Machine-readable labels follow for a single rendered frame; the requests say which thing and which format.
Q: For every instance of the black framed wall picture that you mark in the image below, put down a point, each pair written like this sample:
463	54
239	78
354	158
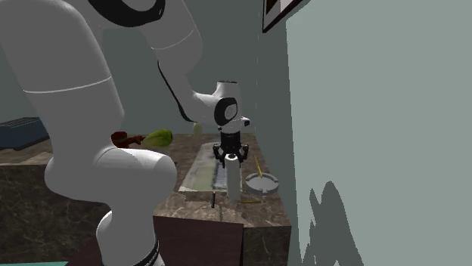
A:
274	13

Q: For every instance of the red ladle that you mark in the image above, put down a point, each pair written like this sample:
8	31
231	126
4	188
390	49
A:
120	139

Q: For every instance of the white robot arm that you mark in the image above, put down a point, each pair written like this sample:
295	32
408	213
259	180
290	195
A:
73	121

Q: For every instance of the white paper towel roll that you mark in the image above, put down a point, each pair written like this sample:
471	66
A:
233	178

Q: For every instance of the dark maroon robot stand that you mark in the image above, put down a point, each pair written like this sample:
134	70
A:
199	241

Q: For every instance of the pale green bottle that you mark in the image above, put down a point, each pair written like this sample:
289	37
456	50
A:
197	128

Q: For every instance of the blue dish rack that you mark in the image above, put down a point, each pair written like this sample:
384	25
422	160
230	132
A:
20	132

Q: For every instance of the white round ashtray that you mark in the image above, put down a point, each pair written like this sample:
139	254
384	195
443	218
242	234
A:
262	184

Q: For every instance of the black pen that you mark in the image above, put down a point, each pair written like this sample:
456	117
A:
213	199

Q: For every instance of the pale rectangular sink basin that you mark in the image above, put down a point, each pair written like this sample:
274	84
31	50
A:
201	173

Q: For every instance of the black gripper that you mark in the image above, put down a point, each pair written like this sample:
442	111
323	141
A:
230	140

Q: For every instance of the green lettuce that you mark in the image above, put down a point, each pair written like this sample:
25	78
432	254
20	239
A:
159	137

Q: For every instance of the yellow pencil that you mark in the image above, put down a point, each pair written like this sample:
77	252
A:
250	202
258	167

